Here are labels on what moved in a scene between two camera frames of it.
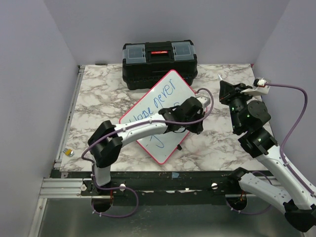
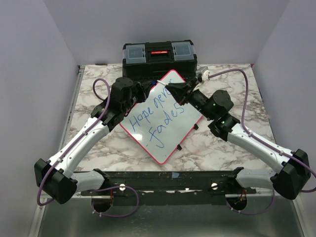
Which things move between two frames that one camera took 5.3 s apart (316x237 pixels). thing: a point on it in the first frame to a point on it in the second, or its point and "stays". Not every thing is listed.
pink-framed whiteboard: (169, 93) stays
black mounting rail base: (158, 187) stays
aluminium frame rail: (58, 158) stays
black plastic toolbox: (145, 64) stays
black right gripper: (228, 91) to (181, 94)
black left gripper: (197, 129) to (140, 90)
